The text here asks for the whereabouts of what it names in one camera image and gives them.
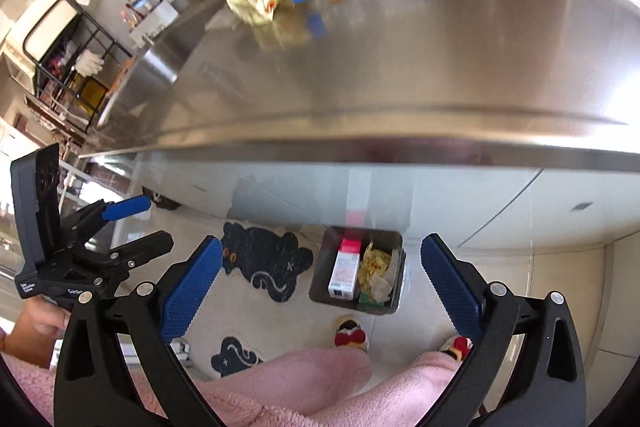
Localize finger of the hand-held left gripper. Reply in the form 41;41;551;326
75;230;175;278
62;196;152;238

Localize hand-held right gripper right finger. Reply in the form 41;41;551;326
420;233;587;427

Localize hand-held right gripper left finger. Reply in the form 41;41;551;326
52;235;224;427

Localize white red carton box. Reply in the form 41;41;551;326
327;238;365;299

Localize grey metal trash bin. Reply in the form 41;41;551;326
308;227;405;317

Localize person's left forearm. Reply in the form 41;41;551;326
0;332;56;427

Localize person's left hand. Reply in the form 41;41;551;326
12;303;72;368

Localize red bow slipper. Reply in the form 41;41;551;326
332;314;371;354
439;335;473;363

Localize small black floor mat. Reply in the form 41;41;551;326
210;336;265;379

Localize black cat shaped floor mat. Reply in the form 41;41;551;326
220;221;315;304

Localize stainless steel sink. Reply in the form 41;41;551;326
97;7;221;128

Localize white gloves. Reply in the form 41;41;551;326
75;48;106;78

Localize pink fleece pants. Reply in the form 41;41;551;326
117;347;481;427

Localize black metal shelf rack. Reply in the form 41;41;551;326
22;0;133;135

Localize white toothbrush holder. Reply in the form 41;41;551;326
127;0;180;42

